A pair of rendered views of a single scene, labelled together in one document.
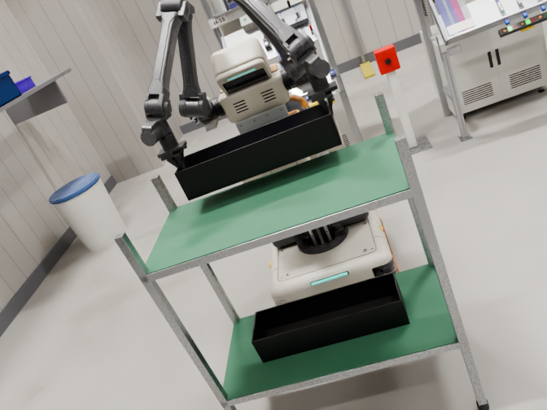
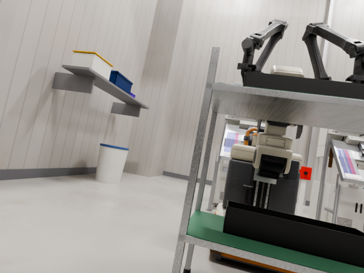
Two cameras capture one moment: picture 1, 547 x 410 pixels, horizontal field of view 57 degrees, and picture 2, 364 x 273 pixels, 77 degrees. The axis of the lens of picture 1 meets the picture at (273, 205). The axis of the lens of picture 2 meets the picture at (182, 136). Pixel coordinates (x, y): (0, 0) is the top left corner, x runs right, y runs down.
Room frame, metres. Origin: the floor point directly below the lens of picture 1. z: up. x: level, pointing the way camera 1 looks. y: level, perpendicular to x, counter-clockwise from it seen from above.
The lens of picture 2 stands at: (0.52, 0.56, 0.64)
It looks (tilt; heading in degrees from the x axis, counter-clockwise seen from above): 4 degrees up; 358
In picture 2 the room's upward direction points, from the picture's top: 11 degrees clockwise
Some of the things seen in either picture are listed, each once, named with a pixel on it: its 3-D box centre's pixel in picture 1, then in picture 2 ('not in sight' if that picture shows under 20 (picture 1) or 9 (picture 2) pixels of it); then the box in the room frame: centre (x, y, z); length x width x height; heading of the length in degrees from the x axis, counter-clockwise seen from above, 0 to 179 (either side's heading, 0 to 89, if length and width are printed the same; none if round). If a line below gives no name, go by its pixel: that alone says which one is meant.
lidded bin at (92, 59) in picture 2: not in sight; (92, 66); (3.50, 1.80, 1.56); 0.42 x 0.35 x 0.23; 165
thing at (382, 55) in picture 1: (399, 100); (300, 196); (3.42, -1.14, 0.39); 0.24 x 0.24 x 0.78; 76
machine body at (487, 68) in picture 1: (482, 58); (345, 209); (3.70, -1.95, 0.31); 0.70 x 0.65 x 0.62; 76
